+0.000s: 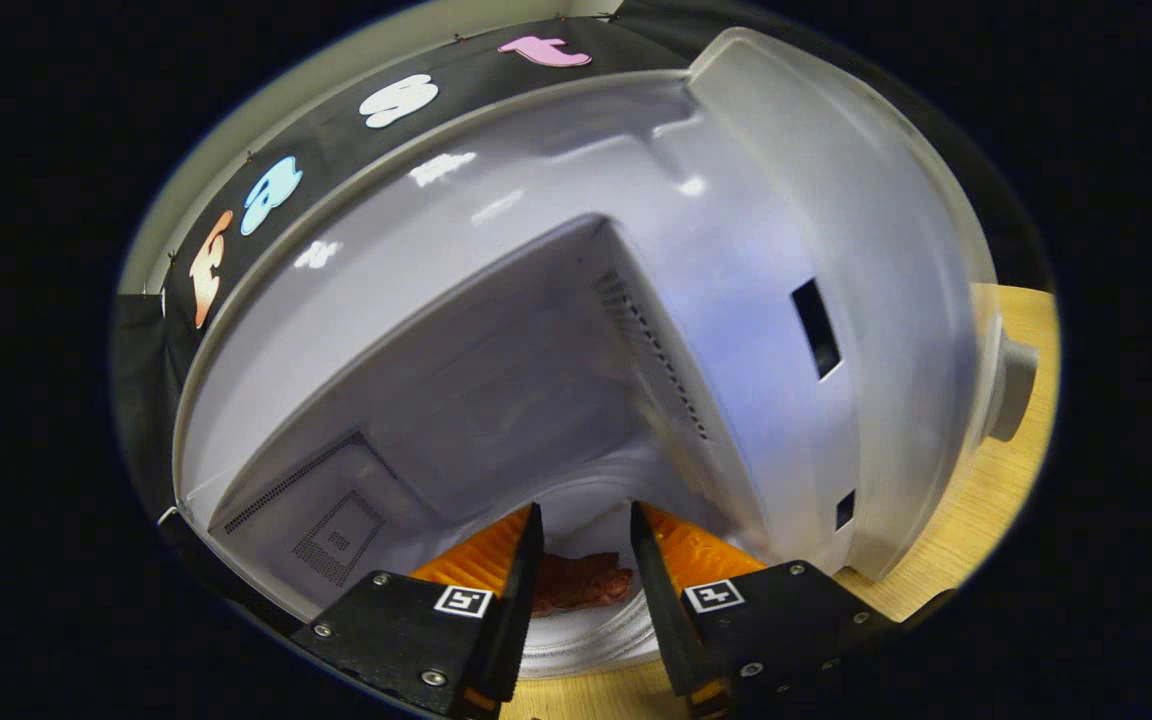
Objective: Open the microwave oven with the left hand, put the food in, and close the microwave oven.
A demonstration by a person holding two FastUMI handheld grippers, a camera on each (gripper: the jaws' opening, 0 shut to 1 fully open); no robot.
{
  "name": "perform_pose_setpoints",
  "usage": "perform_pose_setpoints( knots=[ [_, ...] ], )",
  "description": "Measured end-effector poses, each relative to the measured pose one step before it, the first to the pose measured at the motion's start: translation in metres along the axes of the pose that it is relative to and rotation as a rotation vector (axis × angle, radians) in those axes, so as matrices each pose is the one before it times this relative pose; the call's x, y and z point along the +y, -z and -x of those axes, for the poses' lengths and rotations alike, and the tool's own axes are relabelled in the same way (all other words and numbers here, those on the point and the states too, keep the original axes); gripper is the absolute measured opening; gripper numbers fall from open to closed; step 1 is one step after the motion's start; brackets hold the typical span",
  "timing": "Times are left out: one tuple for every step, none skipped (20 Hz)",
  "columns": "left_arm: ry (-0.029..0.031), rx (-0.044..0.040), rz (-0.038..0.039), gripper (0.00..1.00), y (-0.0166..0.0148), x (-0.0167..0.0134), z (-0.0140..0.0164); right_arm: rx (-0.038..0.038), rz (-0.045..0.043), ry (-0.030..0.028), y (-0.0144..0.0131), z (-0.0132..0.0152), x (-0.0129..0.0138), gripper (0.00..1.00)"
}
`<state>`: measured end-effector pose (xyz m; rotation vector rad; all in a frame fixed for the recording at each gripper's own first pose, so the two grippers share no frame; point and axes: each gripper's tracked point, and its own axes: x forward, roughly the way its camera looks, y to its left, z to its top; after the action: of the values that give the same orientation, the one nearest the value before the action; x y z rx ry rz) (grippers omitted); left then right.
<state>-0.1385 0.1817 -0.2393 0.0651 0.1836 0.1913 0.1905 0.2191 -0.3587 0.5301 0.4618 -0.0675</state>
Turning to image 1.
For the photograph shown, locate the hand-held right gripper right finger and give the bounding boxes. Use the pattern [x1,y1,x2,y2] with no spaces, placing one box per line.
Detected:
[630,500,957,719]

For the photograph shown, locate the white microwave oven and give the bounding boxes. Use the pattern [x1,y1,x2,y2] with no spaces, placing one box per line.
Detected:
[171,27,1040,681]

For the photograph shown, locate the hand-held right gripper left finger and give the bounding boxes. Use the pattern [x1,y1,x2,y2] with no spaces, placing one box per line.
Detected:
[291,502,545,719]

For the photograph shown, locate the red meat slice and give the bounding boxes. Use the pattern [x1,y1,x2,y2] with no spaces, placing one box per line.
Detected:
[533,552,635,617]

